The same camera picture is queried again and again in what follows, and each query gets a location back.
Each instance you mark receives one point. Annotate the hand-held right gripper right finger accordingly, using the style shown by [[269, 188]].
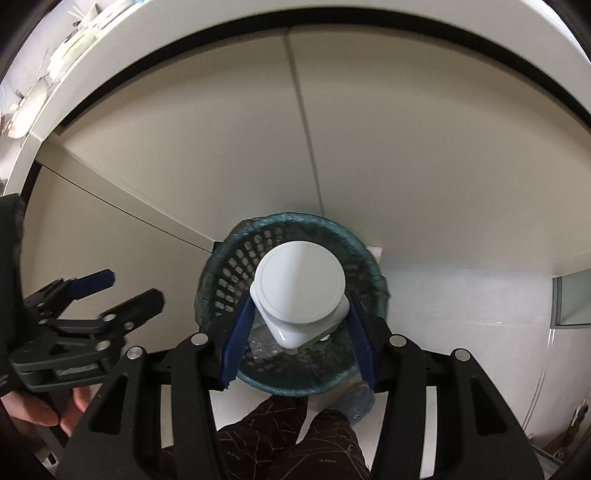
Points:
[[364, 355]]

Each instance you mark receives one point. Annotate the person's left hand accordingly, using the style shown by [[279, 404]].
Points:
[[32, 410]]

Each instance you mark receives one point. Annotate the glass sliding door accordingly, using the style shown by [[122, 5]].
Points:
[[575, 300]]

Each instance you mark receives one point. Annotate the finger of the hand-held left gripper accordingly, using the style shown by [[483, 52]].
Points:
[[138, 307], [94, 280]]

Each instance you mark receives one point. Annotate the white plastic jar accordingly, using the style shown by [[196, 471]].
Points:
[[300, 281]]

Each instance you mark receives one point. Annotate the brown cardboard scraps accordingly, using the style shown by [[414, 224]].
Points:
[[575, 422]]

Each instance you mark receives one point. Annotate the grey right slipper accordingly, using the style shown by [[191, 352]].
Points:
[[360, 404]]

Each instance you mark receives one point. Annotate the person's left leg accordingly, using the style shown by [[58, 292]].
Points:
[[258, 438]]

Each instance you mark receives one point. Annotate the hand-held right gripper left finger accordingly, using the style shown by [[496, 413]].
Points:
[[233, 355]]

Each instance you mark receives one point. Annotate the dark mesh waste bin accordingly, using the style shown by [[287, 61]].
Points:
[[231, 277]]

